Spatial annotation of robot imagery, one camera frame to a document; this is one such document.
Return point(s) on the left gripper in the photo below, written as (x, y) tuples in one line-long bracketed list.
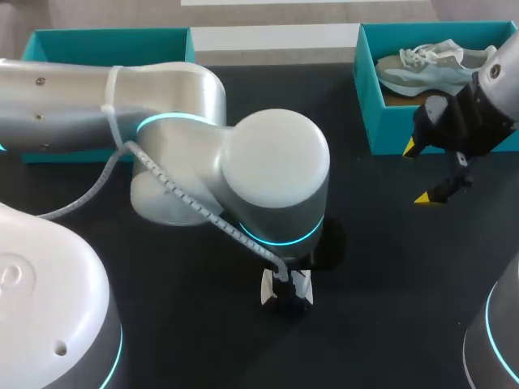
[(290, 303)]

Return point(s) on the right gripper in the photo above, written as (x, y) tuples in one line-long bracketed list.
[(466, 121)]

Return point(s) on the pale grey shoe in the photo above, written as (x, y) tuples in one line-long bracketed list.
[(425, 75)]

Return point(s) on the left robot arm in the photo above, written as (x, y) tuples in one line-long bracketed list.
[(182, 138)]

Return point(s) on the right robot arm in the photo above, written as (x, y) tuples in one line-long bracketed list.
[(503, 69)]

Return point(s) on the teal box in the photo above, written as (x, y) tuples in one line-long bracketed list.
[(389, 129), (101, 44)]

